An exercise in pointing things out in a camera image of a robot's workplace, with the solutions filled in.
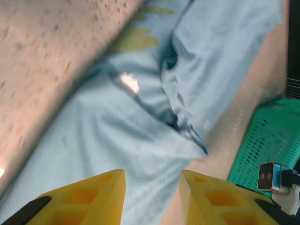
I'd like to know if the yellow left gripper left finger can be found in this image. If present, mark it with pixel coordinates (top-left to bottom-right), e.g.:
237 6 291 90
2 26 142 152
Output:
0 168 128 225

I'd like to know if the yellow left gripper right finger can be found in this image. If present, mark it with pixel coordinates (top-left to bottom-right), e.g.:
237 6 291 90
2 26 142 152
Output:
179 170 299 225

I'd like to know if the light blue t-shirt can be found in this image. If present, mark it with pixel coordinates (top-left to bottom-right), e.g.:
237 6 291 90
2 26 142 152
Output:
0 0 284 225

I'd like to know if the green plastic mesh basket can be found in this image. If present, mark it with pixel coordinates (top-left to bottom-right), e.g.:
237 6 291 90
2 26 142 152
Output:
227 97 300 203

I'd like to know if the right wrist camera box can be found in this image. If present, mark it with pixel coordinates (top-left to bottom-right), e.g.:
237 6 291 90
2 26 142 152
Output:
257 161 292 195

